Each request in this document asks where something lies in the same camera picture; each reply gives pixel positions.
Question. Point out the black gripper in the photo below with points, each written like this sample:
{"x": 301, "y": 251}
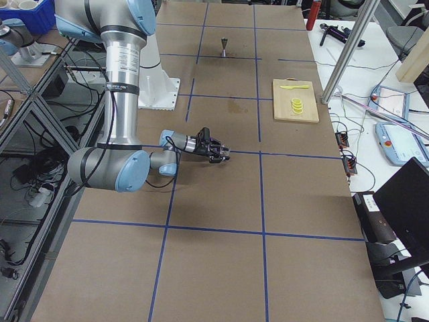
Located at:
{"x": 201, "y": 149}

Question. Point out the clear glass cup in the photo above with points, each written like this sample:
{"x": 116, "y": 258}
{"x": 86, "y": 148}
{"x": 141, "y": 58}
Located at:
{"x": 225, "y": 154}

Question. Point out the steel jigger measuring cup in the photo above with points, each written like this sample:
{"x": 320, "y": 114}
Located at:
{"x": 224, "y": 47}

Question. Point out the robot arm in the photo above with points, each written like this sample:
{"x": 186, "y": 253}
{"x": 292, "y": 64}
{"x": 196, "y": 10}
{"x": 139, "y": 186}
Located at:
{"x": 135, "y": 80}

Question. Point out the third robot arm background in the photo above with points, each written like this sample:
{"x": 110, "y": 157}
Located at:
{"x": 18, "y": 42}

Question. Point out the bamboo cutting board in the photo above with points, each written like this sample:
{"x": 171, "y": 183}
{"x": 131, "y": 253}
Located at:
{"x": 282, "y": 105}

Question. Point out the yellow plastic knife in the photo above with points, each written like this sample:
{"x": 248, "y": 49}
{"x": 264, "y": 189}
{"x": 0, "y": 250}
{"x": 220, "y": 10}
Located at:
{"x": 291, "y": 87}

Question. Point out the red cylinder bottle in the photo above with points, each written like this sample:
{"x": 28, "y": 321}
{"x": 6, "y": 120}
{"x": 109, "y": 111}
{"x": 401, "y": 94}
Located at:
{"x": 313, "y": 14}

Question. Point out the black box on table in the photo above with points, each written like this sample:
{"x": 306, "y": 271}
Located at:
{"x": 377, "y": 230}

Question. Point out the teach pendant near seated man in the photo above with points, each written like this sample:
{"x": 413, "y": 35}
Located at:
{"x": 400, "y": 145}

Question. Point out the teach pendant near operator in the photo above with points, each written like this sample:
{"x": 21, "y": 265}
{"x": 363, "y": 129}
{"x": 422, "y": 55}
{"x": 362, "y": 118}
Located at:
{"x": 390, "y": 102}

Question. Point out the black monitor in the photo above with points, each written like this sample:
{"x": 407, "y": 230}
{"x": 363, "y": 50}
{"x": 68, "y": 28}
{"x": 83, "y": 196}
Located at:
{"x": 403, "y": 202}

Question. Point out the blue plastic bin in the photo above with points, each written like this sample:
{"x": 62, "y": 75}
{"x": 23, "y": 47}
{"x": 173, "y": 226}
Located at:
{"x": 39, "y": 20}

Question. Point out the grey office chair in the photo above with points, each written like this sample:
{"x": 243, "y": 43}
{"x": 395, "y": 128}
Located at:
{"x": 405, "y": 36}

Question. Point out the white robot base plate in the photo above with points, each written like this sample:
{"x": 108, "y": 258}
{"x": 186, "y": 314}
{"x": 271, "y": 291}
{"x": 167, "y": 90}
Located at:
{"x": 157, "y": 89}

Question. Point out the aluminium frame post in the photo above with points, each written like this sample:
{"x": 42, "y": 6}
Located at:
{"x": 359, "y": 27}

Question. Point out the wooden plank post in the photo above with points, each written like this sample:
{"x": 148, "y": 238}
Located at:
{"x": 416, "y": 61}

